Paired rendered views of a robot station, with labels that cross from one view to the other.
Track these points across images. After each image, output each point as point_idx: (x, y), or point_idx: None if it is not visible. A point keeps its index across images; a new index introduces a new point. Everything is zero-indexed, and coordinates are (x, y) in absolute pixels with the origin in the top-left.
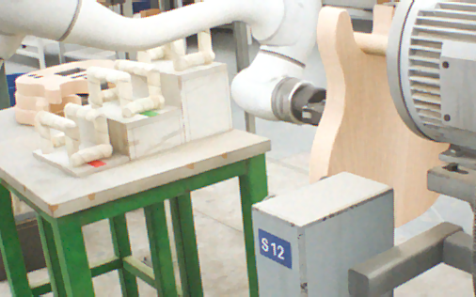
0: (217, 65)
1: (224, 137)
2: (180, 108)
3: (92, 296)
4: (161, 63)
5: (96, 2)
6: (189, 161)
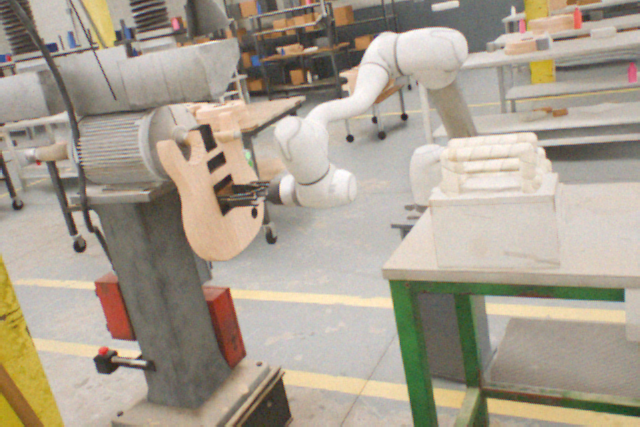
0: (432, 196)
1: (428, 257)
2: None
3: None
4: (514, 184)
5: (360, 74)
6: (413, 232)
